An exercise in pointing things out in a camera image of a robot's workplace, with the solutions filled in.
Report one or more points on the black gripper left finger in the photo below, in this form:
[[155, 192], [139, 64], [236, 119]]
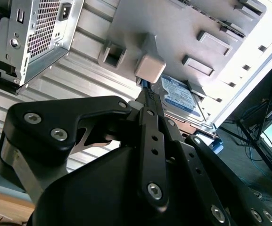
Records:
[[55, 113]]

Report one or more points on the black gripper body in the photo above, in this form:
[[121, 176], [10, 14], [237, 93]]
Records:
[[91, 200]]

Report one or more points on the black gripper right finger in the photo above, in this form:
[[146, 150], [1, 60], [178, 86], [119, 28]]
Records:
[[220, 174]]

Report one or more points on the hard disk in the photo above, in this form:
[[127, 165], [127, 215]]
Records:
[[178, 96]]

